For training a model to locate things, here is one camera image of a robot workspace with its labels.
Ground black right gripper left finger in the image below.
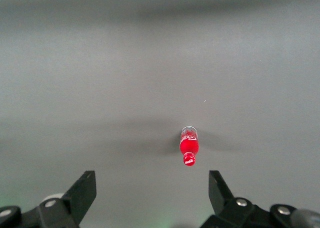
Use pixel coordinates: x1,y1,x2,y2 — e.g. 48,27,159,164
0,170,98,228

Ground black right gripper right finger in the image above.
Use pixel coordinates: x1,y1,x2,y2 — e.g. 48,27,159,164
199,170,320,228

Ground red cola bottle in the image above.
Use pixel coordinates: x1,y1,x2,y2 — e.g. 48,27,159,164
178,125,200,167

